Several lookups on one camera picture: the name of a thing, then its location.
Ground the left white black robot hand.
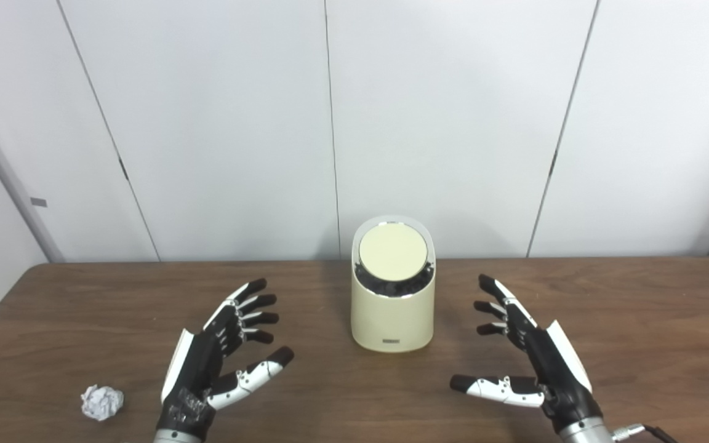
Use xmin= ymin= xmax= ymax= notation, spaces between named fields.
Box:
xmin=156 ymin=278 xmax=295 ymax=441

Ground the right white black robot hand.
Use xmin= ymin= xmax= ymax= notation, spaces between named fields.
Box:
xmin=450 ymin=274 xmax=604 ymax=434

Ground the white paper ball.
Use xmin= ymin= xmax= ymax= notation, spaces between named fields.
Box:
xmin=81 ymin=385 xmax=125 ymax=421

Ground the cream-colored bin body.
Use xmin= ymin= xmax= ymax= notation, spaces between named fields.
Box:
xmin=350 ymin=215 xmax=436 ymax=353

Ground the cream round bin lid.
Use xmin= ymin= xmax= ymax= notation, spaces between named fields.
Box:
xmin=358 ymin=224 xmax=428 ymax=282

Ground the black bin liner bag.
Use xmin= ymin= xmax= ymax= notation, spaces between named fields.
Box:
xmin=354 ymin=261 xmax=435 ymax=299

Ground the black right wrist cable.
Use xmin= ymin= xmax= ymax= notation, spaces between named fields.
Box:
xmin=612 ymin=423 xmax=678 ymax=443

